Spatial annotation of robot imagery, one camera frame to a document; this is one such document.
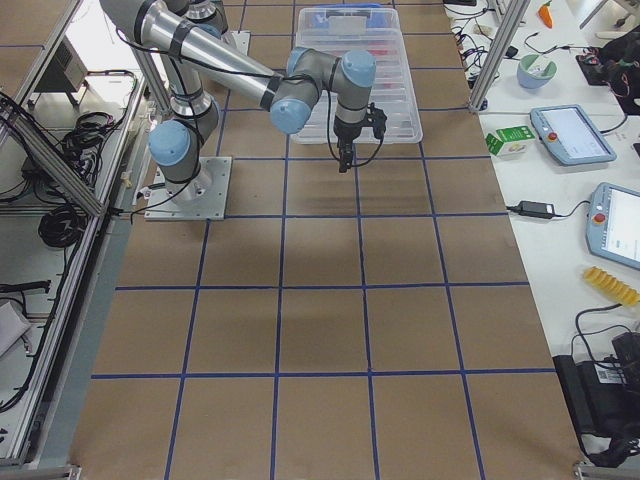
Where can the yellow ridged toy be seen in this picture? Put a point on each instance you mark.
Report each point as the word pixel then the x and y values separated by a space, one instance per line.
pixel 611 286

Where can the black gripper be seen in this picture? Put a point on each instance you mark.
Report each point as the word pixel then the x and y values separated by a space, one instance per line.
pixel 346 133

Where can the green blue bowl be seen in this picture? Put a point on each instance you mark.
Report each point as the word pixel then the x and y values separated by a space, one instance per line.
pixel 534 71

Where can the clear plastic storage box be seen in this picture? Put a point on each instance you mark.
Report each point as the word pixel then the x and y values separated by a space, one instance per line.
pixel 341 27

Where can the clear plastic box lid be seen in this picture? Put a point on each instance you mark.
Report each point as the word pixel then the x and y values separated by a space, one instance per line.
pixel 393 90

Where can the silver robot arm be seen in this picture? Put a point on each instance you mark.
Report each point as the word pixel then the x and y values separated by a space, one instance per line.
pixel 209 14
pixel 190 49

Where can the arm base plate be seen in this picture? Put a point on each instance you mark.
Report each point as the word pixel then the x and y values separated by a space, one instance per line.
pixel 240 40
pixel 204 198

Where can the near teach pendant tablet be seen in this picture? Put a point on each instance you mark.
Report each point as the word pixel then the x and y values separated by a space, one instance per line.
pixel 612 228

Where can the teach pendant tablet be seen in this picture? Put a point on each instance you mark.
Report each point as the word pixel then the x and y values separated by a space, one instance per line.
pixel 612 228
pixel 570 136

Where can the far teach pendant tablet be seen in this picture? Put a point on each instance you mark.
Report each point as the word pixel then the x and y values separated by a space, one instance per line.
pixel 570 136

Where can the black power adapter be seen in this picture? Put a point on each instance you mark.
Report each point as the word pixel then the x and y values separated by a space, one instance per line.
pixel 536 209

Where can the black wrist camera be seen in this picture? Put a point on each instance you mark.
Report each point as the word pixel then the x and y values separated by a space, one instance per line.
pixel 376 120

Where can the orange carrot toy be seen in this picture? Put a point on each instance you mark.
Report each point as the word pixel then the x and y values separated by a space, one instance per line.
pixel 545 15

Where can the green white carton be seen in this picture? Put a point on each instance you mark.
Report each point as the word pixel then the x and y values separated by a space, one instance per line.
pixel 509 141

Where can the aluminium frame post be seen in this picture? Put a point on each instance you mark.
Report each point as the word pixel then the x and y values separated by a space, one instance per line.
pixel 502 40

